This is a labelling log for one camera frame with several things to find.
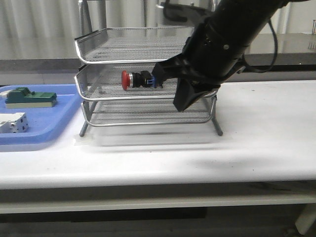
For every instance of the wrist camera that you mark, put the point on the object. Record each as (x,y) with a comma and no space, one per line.
(174,14)

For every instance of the white circuit breaker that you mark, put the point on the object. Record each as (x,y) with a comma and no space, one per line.
(13,123)

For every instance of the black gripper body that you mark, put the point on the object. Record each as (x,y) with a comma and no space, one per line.
(214,51)

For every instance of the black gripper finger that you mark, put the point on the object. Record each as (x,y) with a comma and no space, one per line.
(188,93)
(177,67)

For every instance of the red emergency push button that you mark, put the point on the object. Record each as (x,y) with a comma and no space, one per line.
(136,80)

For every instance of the blue plastic tray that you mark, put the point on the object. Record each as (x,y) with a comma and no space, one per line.
(45,124)

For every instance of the green terminal block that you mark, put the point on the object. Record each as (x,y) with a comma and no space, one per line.
(22,97)

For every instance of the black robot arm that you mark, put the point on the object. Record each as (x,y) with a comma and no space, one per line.
(257,12)

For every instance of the grey stone counter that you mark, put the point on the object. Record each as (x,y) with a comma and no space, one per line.
(296,52)

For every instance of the silver wire rack frame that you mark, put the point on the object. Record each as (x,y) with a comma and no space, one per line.
(86,28)

